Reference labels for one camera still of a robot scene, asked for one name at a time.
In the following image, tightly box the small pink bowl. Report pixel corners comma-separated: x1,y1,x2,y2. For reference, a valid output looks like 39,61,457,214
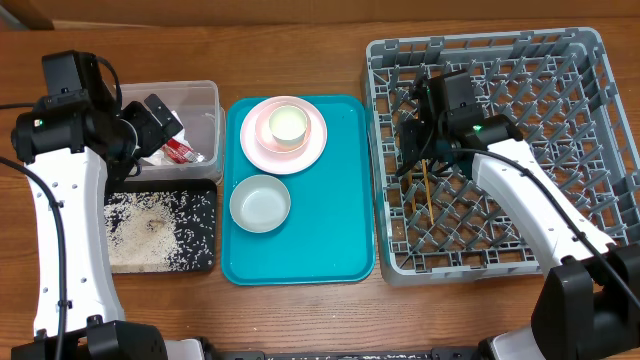
255,102,310,153

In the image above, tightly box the spilled rice pile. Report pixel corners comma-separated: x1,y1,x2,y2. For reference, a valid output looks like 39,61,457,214
103,192,217,274

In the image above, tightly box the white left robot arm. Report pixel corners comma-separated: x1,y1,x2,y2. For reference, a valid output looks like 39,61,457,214
11,50,216,359

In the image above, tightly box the grey bowl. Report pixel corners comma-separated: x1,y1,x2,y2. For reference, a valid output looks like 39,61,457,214
229,174,291,233

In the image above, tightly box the wooden chopstick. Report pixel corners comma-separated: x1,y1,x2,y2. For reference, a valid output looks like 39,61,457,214
407,171,417,214
421,159,435,226

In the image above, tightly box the clear plastic bin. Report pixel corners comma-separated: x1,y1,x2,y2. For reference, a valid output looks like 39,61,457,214
121,80,226,184

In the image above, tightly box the large pink plate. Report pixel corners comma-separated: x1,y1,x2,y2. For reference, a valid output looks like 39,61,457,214
239,96,328,175

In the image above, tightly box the grey dishwasher rack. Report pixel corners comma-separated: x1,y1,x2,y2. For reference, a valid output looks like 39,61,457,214
363,27,639,286

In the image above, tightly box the black plastic tray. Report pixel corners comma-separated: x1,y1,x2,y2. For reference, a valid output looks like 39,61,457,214
103,178,219,274

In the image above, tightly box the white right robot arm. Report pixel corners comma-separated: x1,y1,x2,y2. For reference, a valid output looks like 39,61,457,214
396,70,639,359

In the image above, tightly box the teal plastic tray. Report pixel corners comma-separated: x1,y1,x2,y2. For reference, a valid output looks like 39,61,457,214
220,95,376,286

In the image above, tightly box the red sauce packet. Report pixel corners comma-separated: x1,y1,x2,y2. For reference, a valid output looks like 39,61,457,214
162,139,203,164

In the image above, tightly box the cream cup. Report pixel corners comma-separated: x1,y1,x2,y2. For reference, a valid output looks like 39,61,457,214
269,105,309,148

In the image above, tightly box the white napkin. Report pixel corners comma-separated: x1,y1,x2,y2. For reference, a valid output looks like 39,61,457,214
139,110,206,167

